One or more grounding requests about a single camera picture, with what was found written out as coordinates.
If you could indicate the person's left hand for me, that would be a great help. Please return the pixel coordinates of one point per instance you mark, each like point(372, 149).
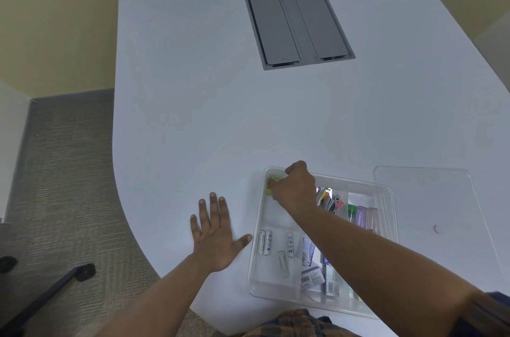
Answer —
point(215, 245)

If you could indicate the person's right hand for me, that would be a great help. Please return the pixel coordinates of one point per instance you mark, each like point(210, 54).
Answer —
point(297, 189)

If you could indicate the clear plastic organizer tray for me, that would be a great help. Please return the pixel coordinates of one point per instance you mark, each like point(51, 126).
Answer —
point(271, 285)

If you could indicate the clear plastic lid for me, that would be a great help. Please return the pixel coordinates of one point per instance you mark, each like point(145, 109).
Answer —
point(430, 197)

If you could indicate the person's left forearm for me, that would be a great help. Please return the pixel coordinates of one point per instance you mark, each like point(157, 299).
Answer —
point(159, 301)

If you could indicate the person's right forearm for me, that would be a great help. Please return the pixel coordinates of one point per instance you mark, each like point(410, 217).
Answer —
point(382, 273)

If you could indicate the bundle of pens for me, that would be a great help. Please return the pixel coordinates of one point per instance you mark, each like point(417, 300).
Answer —
point(328, 201)

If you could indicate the blue and white packet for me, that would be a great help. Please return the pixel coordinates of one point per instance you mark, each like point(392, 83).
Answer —
point(324, 262)
point(307, 251)

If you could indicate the purple tube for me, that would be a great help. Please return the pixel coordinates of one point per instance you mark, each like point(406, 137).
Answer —
point(360, 216)

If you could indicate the white barcode card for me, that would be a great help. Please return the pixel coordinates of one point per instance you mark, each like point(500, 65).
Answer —
point(312, 277)

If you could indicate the white barcode packet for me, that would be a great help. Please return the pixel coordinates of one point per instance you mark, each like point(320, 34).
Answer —
point(330, 283)

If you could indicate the plaid shirt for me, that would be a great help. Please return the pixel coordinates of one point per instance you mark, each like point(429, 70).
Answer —
point(295, 324)

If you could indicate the pile of blue staple boxes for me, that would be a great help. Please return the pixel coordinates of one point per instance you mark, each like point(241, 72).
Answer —
point(355, 295)

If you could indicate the black chair base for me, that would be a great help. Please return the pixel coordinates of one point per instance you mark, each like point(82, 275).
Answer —
point(48, 297)

